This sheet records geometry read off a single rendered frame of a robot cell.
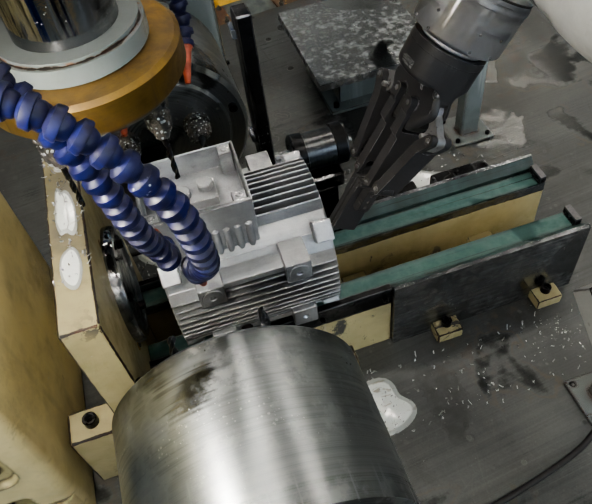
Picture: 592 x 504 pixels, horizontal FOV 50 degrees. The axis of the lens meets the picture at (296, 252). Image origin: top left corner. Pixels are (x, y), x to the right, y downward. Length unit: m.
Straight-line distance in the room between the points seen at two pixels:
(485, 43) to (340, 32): 0.75
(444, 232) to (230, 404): 0.56
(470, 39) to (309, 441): 0.36
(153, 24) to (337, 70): 0.67
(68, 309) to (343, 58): 0.79
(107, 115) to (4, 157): 0.91
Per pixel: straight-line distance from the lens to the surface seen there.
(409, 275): 0.88
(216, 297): 0.71
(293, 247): 0.72
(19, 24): 0.55
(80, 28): 0.55
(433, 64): 0.61
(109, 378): 0.70
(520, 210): 1.05
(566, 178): 1.21
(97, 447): 0.85
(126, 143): 0.90
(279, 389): 0.53
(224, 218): 0.69
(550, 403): 0.95
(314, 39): 1.31
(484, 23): 0.59
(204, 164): 0.76
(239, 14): 0.76
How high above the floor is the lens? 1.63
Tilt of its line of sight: 51 degrees down
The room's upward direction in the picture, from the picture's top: 9 degrees counter-clockwise
